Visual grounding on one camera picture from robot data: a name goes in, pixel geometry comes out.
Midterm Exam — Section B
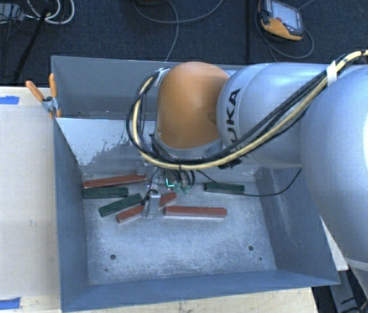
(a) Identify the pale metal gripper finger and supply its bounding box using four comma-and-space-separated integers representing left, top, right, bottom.
143, 190, 162, 220

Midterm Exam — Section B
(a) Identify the red-brown flat block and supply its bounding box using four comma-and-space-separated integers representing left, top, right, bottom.
83, 173, 148, 190
115, 191, 178, 224
162, 205, 228, 219

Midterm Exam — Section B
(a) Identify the dark green flat block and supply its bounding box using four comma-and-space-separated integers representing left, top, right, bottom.
203, 181, 246, 195
83, 186, 130, 200
98, 192, 144, 218

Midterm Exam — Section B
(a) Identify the grey metal bin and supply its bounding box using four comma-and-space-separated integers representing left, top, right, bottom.
50, 55, 341, 313

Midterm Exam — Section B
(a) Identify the pale flat board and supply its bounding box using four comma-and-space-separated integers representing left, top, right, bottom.
0, 104, 61, 301

